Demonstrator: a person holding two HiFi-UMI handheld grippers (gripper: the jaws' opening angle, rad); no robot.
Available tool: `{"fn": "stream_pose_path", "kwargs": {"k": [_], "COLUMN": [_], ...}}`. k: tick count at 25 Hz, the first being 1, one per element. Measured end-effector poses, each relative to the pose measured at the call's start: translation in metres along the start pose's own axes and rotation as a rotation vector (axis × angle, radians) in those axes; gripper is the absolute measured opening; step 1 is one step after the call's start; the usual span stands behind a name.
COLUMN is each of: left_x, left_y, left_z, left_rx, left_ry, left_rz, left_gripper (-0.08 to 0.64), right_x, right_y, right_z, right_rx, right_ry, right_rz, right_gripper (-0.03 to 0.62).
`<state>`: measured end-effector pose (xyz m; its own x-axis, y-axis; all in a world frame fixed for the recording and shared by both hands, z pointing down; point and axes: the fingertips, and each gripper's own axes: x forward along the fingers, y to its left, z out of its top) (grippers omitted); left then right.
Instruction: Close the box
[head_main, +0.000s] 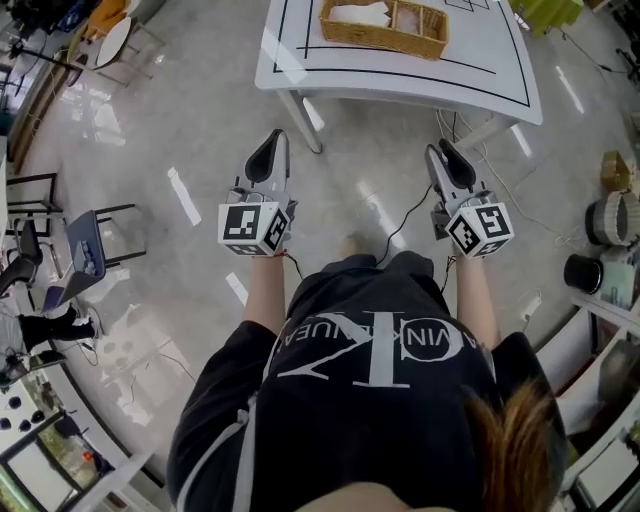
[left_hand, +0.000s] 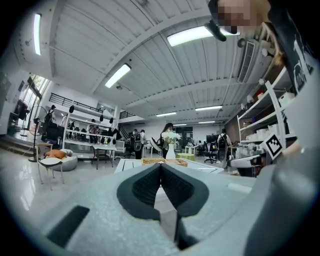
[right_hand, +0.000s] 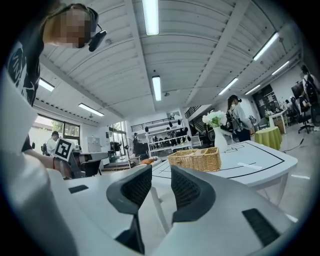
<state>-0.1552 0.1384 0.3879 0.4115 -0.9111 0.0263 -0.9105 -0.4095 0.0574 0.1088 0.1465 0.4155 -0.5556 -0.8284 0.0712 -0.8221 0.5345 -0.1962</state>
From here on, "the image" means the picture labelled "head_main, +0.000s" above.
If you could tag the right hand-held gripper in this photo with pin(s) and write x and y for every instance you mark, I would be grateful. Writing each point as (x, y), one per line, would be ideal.
(480, 227)

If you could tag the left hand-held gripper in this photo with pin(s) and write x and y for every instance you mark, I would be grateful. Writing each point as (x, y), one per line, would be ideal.
(250, 227)

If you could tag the wicker tissue basket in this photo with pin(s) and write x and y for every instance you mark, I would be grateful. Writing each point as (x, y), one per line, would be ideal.
(380, 37)

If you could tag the person's left forearm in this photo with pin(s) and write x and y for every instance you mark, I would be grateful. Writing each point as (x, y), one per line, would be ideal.
(265, 295)

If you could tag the person's right forearm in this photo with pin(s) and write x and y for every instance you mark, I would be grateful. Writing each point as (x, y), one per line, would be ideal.
(472, 300)

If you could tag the white power strip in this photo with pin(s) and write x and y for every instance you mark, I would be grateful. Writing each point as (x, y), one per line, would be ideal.
(531, 307)

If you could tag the clear plastic packet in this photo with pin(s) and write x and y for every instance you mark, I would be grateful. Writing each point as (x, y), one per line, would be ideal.
(412, 20)

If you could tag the grey woven basket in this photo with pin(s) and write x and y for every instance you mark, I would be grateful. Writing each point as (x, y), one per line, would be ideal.
(607, 217)

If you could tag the black cylinder container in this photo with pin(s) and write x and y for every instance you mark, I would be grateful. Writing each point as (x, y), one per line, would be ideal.
(582, 274)

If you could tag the white tissues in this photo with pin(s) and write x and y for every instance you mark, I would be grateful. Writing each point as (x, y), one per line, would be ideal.
(355, 14)

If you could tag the blue chair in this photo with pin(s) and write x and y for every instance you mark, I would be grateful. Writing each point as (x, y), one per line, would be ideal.
(85, 245)

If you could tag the small round white table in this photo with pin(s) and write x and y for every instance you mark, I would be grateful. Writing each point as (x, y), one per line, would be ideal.
(112, 42)

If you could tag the orange cushion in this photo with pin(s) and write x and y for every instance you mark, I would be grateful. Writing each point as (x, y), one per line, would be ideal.
(107, 15)

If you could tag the white shelf unit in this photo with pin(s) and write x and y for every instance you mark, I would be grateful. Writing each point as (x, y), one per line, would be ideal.
(585, 385)

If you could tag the black office chair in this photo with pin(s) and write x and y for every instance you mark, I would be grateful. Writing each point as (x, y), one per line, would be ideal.
(27, 250)

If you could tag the person's black t-shirt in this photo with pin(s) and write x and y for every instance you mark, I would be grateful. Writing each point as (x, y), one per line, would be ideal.
(350, 425)

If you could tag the black metal frame stool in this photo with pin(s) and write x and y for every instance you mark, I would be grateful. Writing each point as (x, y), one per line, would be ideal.
(52, 192)

